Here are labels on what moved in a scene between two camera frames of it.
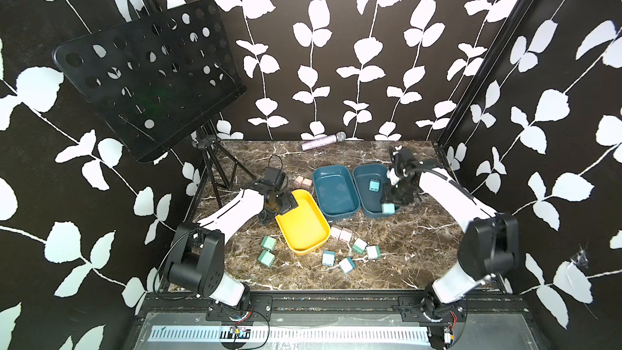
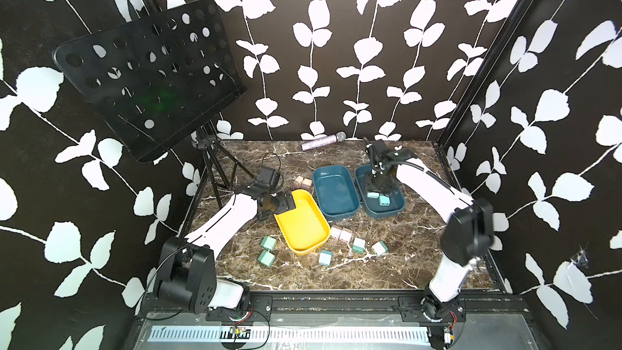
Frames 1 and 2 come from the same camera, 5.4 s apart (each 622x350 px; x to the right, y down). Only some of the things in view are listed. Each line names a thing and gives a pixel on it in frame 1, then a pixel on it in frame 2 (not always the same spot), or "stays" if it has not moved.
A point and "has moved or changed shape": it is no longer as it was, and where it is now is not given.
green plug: (374, 252) has moved or changed shape
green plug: (359, 245) stays
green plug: (266, 258) stays
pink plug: (335, 231) stays
